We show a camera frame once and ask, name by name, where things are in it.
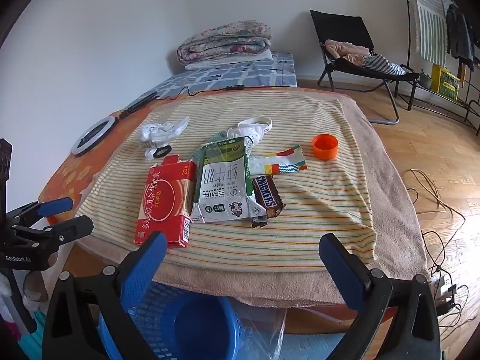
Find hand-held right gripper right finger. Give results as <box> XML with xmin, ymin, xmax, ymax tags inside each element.
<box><xmin>318</xmin><ymin>232</ymin><xmax>442</xmax><ymax>360</ymax></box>

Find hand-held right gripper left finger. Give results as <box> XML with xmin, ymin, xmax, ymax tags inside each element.
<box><xmin>42</xmin><ymin>231</ymin><xmax>168</xmax><ymax>360</ymax></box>

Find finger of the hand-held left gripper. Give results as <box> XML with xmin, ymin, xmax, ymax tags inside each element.
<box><xmin>11</xmin><ymin>215</ymin><xmax>94</xmax><ymax>253</ymax></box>
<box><xmin>10</xmin><ymin>197</ymin><xmax>74</xmax><ymax>229</ymax></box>

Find red white wrapper stick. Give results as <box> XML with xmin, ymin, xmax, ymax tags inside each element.
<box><xmin>135</xmin><ymin>155</ymin><xmax>198</xmax><ymax>249</ymax></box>

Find blue plastic basket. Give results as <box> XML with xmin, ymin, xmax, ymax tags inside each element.
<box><xmin>98</xmin><ymin>281</ymin><xmax>241</xmax><ymax>360</ymax></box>

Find brown chocolate bar wrapper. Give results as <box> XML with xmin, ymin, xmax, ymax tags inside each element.
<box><xmin>250</xmin><ymin>174</ymin><xmax>286</xmax><ymax>229</ymax></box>

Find white green milk carton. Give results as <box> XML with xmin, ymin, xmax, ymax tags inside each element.
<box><xmin>190</xmin><ymin>137</ymin><xmax>263</xmax><ymax>224</ymax></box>

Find orange plastic bottle cap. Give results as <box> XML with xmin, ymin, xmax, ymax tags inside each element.
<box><xmin>312</xmin><ymin>134</ymin><xmax>339</xmax><ymax>160</ymax></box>

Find white plastic bag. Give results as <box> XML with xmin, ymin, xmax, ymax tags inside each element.
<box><xmin>140</xmin><ymin>116</ymin><xmax>190</xmax><ymax>160</ymax></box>
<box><xmin>226</xmin><ymin>125</ymin><xmax>263</xmax><ymax>148</ymax></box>

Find orange tablecloth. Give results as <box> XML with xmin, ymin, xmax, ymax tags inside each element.
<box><xmin>37</xmin><ymin>99</ymin><xmax>398</xmax><ymax>336</ymax></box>

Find pink white fuzzy cloth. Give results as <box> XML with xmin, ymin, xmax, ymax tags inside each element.
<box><xmin>0</xmin><ymin>270</ymin><xmax>21</xmax><ymax>346</ymax></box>

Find beige blanket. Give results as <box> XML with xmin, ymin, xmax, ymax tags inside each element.
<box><xmin>77</xmin><ymin>92</ymin><xmax>432</xmax><ymax>308</ymax></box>

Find striped yellow towel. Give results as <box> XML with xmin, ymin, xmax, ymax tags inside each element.
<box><xmin>75</xmin><ymin>92</ymin><xmax>377</xmax><ymax>265</ymax></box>

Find teal mat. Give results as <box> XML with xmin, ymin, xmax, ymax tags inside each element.
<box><xmin>17</xmin><ymin>307</ymin><xmax>47</xmax><ymax>360</ymax></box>

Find clear plastic sheet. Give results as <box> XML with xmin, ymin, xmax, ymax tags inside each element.
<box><xmin>225</xmin><ymin>300</ymin><xmax>287</xmax><ymax>360</ymax></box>

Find white power strip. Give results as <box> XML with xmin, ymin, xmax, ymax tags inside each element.
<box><xmin>431</xmin><ymin>274</ymin><xmax>456</xmax><ymax>304</ymax></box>

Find colourful patterned white wrapper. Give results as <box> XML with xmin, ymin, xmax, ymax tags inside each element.
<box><xmin>248</xmin><ymin>144</ymin><xmax>308</xmax><ymax>176</ymax></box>

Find white wristband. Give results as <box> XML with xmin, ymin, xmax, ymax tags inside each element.
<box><xmin>237</xmin><ymin>117</ymin><xmax>273</xmax><ymax>134</ymax></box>

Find grey striped garment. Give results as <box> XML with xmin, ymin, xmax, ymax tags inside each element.
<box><xmin>362</xmin><ymin>54</ymin><xmax>407</xmax><ymax>77</ymax></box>

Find blue plaid bedsheet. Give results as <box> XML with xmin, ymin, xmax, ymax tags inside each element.
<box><xmin>124</xmin><ymin>52</ymin><xmax>299</xmax><ymax>111</ymax></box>

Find yellow plastic crate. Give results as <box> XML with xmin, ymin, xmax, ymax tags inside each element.
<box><xmin>430</xmin><ymin>64</ymin><xmax>461</xmax><ymax>102</ymax></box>

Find folded white sheet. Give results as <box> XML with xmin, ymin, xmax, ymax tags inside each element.
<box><xmin>184</xmin><ymin>50</ymin><xmax>274</xmax><ymax>71</ymax></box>

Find pink clothes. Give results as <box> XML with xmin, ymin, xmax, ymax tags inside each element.
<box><xmin>324</xmin><ymin>39</ymin><xmax>372</xmax><ymax>64</ymax></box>

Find folded floral quilt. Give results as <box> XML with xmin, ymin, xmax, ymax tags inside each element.
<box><xmin>177</xmin><ymin>20</ymin><xmax>272</xmax><ymax>65</ymax></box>

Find black metal clothes rack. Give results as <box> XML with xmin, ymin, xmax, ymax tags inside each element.
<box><xmin>399</xmin><ymin>0</ymin><xmax>480</xmax><ymax>136</ymax></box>

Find black folding chair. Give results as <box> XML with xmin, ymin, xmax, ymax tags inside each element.
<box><xmin>309</xmin><ymin>9</ymin><xmax>421</xmax><ymax>125</ymax></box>

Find hanging green striped cloth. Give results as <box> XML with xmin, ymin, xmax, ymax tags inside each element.
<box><xmin>407</xmin><ymin>0</ymin><xmax>449</xmax><ymax>66</ymax></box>

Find dark hanging jacket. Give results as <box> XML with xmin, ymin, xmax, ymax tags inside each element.
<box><xmin>445</xmin><ymin>3</ymin><xmax>475</xmax><ymax>70</ymax></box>

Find white ring light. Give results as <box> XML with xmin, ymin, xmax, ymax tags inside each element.
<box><xmin>71</xmin><ymin>116</ymin><xmax>121</xmax><ymax>157</ymax></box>

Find black floor cables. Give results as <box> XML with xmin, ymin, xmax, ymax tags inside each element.
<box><xmin>422</xmin><ymin>229</ymin><xmax>469</xmax><ymax>331</ymax></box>

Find light thin floor cable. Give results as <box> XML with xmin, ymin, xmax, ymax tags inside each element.
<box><xmin>410</xmin><ymin>169</ymin><xmax>467</xmax><ymax>233</ymax></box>

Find black ring light stand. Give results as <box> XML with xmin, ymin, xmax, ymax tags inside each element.
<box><xmin>116</xmin><ymin>91</ymin><xmax>160</xmax><ymax>121</ymax></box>

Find black cable with inline switch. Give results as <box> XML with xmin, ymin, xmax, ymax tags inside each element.
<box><xmin>155</xmin><ymin>85</ymin><xmax>246</xmax><ymax>101</ymax></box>

